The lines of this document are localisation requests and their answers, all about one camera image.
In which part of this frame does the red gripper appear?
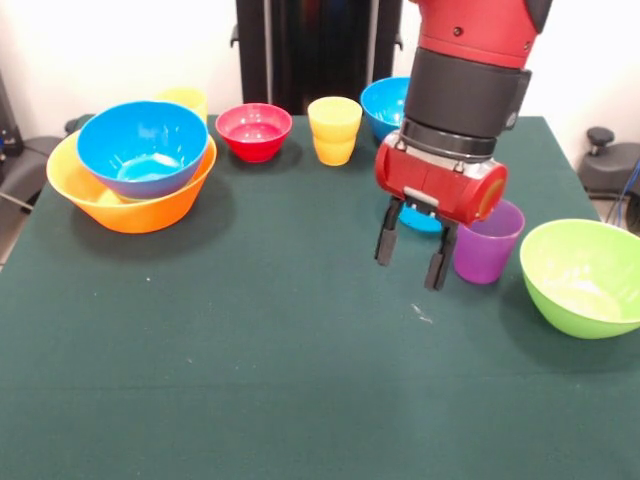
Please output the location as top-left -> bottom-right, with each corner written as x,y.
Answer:
374,130 -> 509,292

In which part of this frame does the small blue ridged bowl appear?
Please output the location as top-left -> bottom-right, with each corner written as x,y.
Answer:
398,204 -> 444,235

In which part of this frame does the yellow cup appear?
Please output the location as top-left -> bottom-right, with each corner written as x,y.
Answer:
307,96 -> 364,167

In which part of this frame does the large blue bowl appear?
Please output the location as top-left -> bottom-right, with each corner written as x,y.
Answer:
359,76 -> 412,143
76,101 -> 210,200

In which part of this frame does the large orange bowl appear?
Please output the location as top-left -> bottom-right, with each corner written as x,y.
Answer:
46,130 -> 218,235

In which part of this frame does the purple cup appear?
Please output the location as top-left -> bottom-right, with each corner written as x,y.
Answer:
452,199 -> 526,285

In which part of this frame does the dark green tablecloth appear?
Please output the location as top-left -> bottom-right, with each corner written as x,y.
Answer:
0,113 -> 640,480

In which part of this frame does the large green bowl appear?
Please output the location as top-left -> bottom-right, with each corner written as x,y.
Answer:
519,218 -> 640,340

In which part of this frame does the small red bowl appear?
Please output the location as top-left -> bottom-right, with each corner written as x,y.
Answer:
215,102 -> 294,164

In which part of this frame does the black robot column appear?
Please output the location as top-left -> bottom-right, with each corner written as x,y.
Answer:
230,0 -> 416,117

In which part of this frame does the translucent yellow-green cup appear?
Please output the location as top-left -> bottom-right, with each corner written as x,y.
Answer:
154,87 -> 209,124

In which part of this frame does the black robot pedestal leg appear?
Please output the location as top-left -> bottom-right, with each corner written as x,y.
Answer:
0,133 -> 54,211
579,126 -> 640,202

